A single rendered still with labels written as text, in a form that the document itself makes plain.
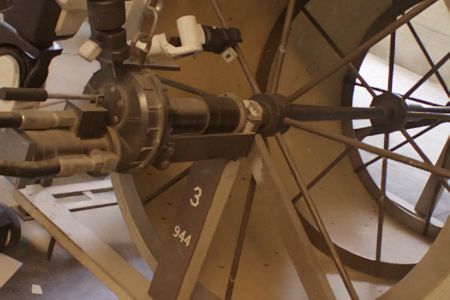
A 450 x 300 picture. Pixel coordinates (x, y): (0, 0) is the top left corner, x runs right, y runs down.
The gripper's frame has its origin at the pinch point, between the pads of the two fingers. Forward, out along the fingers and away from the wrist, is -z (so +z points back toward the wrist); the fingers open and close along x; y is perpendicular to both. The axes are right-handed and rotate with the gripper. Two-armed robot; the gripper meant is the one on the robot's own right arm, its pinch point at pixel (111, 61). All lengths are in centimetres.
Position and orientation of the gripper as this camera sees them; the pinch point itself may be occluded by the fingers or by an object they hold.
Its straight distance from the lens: 161.5
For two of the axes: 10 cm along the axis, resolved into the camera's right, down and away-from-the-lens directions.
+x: 7.0, 4.4, -5.5
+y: 7.1, -4.1, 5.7
